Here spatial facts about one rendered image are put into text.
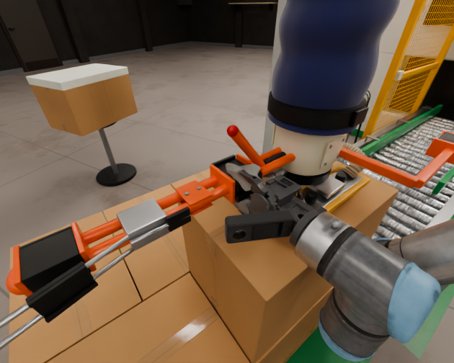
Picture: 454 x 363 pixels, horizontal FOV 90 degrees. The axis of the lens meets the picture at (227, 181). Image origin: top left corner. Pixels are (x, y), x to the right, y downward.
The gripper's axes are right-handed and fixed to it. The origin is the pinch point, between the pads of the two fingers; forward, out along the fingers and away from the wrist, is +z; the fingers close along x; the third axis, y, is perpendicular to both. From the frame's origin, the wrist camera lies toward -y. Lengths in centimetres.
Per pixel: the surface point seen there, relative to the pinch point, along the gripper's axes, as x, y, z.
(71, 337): -56, -47, 24
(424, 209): -57, 117, -26
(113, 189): -109, -6, 176
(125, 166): -106, 17, 205
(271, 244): -16.5, 6.1, -10.0
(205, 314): -56, -8, 2
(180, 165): -109, 68, 175
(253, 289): -17.4, -4.9, -15.2
